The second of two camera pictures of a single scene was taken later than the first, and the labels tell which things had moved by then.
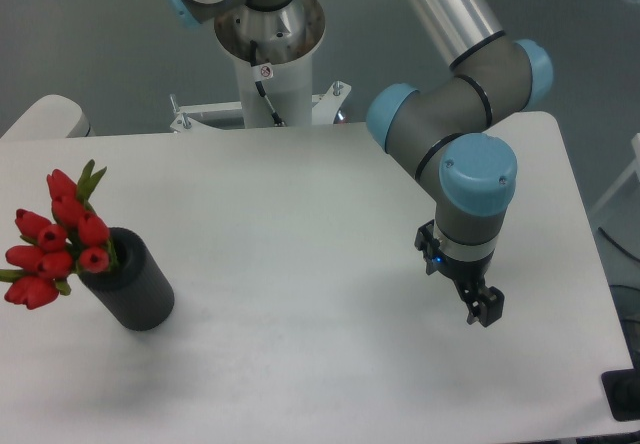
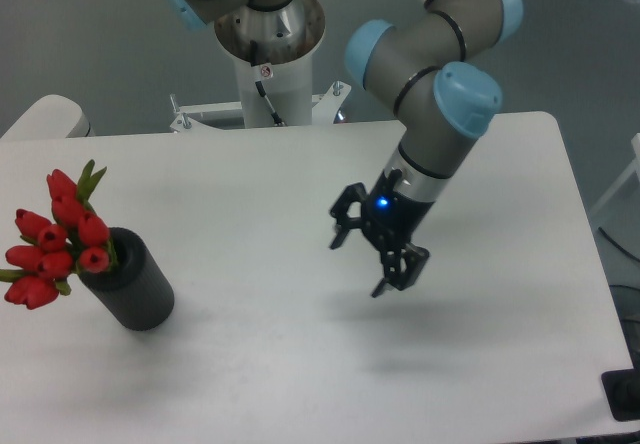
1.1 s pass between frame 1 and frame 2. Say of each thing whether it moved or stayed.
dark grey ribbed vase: stayed
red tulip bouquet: stayed
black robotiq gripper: moved
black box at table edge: stayed
